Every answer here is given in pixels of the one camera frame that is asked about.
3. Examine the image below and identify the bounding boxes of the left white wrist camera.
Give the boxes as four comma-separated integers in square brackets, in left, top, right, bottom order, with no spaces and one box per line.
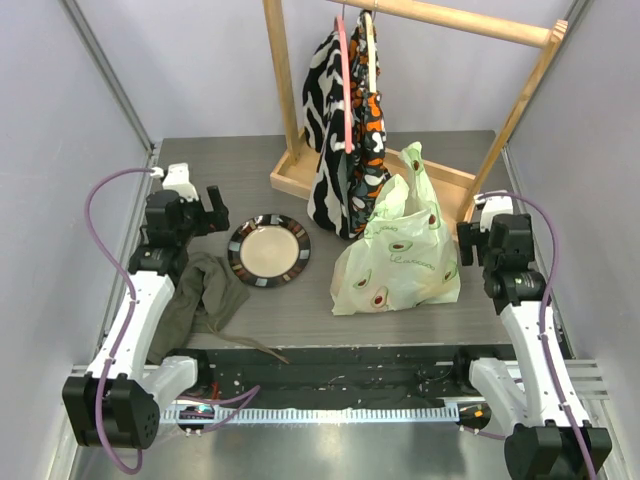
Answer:
[150,163,199,202]

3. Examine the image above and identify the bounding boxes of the white slotted cable duct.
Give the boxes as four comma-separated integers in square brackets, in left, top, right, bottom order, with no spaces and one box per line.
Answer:
[160,404,459,427]

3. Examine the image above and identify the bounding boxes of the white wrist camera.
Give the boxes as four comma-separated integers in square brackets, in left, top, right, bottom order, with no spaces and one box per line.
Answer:
[474,190,514,233]
[150,163,199,202]

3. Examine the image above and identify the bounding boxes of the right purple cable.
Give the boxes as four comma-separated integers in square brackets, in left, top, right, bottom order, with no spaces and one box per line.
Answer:
[474,191,599,480]

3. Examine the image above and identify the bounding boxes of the striped rim ceramic plate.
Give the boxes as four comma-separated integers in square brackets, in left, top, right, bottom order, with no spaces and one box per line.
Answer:
[227,214,312,288]

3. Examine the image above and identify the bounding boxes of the wooden clothes hanger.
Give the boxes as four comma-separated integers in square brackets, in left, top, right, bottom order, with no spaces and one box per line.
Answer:
[362,11,377,93]

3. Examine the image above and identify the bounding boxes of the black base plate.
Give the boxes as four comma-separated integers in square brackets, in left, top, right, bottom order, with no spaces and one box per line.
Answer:
[190,345,515,410]

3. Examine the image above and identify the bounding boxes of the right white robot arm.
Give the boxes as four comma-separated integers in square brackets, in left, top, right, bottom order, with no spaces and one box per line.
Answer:
[451,213,612,479]

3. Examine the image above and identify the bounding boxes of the wooden clothes rack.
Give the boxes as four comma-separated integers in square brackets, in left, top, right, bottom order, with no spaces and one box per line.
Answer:
[261,0,570,224]

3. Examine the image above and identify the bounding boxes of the orange grey patterned garment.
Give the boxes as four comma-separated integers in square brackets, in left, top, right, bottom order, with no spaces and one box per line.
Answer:
[347,10,391,238]

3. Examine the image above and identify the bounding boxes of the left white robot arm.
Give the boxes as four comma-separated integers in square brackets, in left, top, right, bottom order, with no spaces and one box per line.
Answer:
[62,186,229,450]

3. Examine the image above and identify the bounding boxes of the avocado print plastic bag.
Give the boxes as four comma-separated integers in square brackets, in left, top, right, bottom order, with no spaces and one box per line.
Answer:
[330,142,461,316]

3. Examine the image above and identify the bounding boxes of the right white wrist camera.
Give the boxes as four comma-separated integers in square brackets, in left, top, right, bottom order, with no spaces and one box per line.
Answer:
[474,190,514,233]

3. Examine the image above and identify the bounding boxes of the olive green cloth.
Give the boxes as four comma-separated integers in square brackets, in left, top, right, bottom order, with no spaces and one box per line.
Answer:
[147,252,289,364]

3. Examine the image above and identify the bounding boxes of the black white zebra garment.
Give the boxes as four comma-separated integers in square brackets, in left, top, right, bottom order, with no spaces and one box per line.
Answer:
[302,31,353,240]

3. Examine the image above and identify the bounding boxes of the pink clothes hanger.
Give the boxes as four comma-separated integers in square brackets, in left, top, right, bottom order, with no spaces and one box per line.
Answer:
[334,16,353,154]

